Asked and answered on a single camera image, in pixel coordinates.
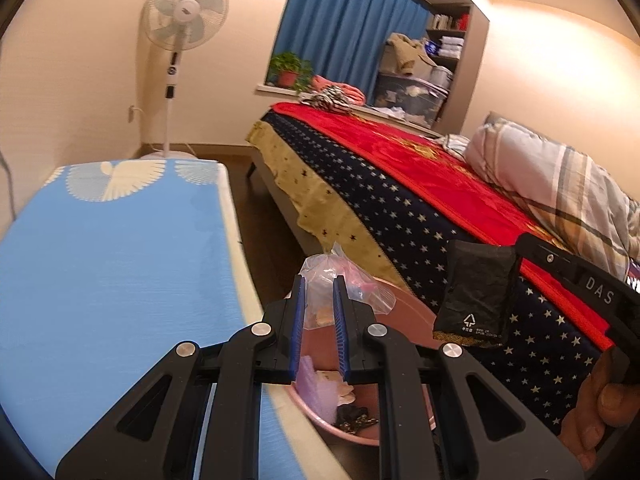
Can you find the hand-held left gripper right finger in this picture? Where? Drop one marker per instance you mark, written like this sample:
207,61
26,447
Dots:
340,330

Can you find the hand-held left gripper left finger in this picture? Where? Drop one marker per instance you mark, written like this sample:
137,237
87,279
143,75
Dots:
298,330

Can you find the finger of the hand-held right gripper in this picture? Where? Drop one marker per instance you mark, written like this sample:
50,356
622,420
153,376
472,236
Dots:
515,300

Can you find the black packet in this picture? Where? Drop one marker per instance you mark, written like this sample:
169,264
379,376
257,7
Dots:
475,290

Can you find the clear plastic bag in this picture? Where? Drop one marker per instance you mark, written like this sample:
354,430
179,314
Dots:
322,272

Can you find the white tissue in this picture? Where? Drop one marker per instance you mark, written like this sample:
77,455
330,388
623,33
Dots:
345,390

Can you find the long lavender packet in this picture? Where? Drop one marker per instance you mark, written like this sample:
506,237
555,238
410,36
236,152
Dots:
317,390

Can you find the pink plastic bin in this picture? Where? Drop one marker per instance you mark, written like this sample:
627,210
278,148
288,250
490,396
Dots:
410,325

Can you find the black scrunchie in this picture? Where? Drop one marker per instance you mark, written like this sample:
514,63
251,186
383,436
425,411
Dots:
355,417

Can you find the person's right hand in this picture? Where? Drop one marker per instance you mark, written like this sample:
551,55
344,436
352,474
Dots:
590,420

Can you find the striped pillow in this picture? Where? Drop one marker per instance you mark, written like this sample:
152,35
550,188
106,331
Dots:
550,180

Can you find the bed with star sheet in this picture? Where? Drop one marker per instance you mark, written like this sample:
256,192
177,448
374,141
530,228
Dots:
400,220

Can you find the red floral blanket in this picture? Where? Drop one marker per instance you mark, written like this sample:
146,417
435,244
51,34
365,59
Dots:
400,155

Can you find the blue mat with wing print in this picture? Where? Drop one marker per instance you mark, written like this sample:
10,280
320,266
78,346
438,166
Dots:
115,260

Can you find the white cloth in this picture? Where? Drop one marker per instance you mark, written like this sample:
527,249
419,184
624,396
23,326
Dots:
395,112

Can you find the clear storage box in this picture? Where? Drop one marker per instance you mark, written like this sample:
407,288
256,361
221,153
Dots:
410,97

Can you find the striped garment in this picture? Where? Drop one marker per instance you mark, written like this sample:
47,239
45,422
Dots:
327,99

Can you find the grey lidded container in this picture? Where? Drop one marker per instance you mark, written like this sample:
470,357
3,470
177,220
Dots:
442,76

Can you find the pink folded clothes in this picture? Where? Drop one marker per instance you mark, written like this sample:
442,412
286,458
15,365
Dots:
350,92

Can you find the wooden shelf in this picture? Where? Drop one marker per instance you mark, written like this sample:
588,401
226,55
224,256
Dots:
467,60

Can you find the potted green plant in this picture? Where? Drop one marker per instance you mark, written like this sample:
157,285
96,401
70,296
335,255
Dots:
287,77

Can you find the stack of white towels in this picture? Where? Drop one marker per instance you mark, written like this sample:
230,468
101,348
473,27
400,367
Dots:
445,46

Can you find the beige coat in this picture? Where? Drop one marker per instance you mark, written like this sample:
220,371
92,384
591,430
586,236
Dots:
407,52

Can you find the red box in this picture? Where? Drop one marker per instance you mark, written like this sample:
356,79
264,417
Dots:
463,22

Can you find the row of books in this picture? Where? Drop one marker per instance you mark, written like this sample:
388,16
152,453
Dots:
442,22

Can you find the blue curtain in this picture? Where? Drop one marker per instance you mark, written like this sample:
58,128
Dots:
350,25

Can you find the white standing fan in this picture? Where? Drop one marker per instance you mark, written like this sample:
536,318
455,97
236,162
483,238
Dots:
182,10

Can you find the white wall outlet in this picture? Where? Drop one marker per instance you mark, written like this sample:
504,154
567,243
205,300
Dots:
132,113

